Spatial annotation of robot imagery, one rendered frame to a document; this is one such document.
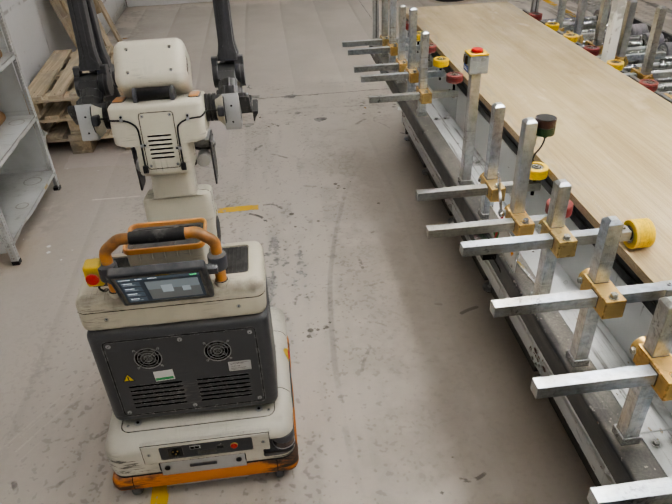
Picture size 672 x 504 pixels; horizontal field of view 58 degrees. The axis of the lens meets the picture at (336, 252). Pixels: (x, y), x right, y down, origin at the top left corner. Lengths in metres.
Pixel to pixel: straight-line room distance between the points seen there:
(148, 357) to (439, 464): 1.09
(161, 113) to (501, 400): 1.65
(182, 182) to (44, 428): 1.19
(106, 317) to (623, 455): 1.38
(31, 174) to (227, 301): 2.79
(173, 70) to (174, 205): 0.45
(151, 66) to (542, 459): 1.85
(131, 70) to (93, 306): 0.69
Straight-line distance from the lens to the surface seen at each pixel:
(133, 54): 1.97
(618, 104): 2.86
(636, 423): 1.55
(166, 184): 2.05
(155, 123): 1.93
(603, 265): 1.54
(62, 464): 2.57
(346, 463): 2.33
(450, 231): 1.91
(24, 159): 4.44
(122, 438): 2.18
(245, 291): 1.79
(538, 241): 1.71
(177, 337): 1.91
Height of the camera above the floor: 1.87
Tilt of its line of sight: 34 degrees down
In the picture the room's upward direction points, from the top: 3 degrees counter-clockwise
